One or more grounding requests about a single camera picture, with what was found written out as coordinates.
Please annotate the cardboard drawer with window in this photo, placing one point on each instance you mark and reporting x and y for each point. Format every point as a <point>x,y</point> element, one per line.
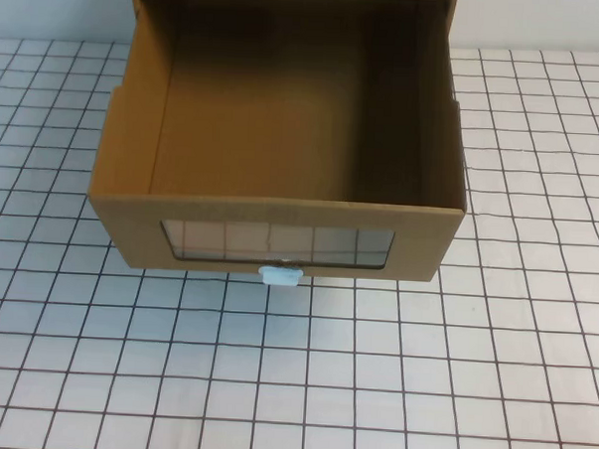
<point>130,227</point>

